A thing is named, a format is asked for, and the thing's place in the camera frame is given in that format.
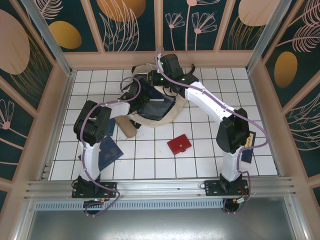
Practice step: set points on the tan pencil case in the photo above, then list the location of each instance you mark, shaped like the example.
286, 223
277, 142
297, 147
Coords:
127, 130

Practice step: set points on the beige canvas backpack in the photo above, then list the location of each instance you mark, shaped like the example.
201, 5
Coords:
180, 102

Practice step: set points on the red leather wallet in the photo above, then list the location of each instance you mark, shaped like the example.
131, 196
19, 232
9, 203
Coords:
178, 145

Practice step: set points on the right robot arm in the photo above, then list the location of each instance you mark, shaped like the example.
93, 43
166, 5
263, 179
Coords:
232, 132

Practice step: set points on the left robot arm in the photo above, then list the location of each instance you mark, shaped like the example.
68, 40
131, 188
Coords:
100, 125

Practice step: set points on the yellow power connector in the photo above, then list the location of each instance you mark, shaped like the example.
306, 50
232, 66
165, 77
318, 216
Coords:
236, 200
102, 200

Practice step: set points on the grey metal plate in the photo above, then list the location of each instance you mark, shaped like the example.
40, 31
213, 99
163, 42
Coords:
160, 225

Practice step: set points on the aluminium side rail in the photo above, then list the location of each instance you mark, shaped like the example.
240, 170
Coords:
258, 100
65, 95

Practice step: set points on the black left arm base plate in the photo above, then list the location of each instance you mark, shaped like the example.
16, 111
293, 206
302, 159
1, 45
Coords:
110, 186

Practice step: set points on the aluminium mounting rail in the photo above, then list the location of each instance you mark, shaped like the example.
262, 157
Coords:
160, 187

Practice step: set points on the aluminium corner post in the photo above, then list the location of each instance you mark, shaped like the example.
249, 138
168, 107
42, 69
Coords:
265, 35
50, 37

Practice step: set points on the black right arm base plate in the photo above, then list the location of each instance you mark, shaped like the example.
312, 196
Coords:
212, 187

